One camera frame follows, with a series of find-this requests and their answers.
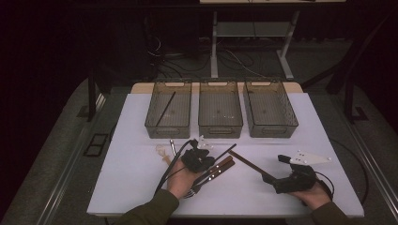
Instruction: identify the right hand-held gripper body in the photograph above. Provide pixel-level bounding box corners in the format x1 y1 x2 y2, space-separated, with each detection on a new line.
274 150 332 195

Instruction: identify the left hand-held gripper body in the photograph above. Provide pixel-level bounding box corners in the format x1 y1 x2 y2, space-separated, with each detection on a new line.
181 134 214 173

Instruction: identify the black chopstick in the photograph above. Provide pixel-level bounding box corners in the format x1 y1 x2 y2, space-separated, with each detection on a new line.
214 143 237 162
155 91 176 128

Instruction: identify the brown chopstick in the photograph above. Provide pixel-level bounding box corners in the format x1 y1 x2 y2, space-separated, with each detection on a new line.
228 150 277 184
227 149 276 183

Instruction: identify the translucent brown plastic bin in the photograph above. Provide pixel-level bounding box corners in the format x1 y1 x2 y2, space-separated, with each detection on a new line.
198 79 244 140
144 80 192 140
242 78 299 139

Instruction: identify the person's right hand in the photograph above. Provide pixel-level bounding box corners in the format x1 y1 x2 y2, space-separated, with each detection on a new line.
289 182 332 211

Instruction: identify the person's left hand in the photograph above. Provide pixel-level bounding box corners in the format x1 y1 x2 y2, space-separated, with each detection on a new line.
166 158 205 201

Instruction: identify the white table mat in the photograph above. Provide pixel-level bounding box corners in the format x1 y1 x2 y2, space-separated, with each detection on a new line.
86 92 365 218

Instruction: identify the black metal stand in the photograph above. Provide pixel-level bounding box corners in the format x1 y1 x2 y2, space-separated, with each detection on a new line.
344 40 371 125
86 67 109 123

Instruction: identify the white metal desk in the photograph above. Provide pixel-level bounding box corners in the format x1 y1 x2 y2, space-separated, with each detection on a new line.
199 0 346 81

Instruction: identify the left hand-held gripper cable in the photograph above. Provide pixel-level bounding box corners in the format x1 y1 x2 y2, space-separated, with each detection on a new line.
154 139 200 196

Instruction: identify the hand-held gripper cable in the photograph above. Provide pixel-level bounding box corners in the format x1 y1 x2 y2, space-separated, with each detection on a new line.
314 171 336 201
154 139 200 196

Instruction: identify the right hand-held gripper cable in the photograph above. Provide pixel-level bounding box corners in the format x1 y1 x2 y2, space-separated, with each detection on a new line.
314 171 336 201

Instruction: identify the thin black floor cable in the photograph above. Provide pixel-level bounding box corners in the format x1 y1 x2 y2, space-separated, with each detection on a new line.
329 137 370 205

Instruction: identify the aluminium floor rail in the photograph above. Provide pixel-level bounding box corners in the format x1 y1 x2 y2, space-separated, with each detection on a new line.
37 93 106 225
337 118 398 217

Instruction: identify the white floor cable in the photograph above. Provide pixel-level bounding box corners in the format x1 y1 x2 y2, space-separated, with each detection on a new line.
225 49 268 79

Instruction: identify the black floor socket frame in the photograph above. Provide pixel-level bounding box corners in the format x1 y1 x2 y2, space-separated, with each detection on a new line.
83 133 110 158

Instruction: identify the tangle of black floor cables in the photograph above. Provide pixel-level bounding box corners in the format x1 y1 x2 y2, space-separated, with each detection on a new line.
145 15 226 79

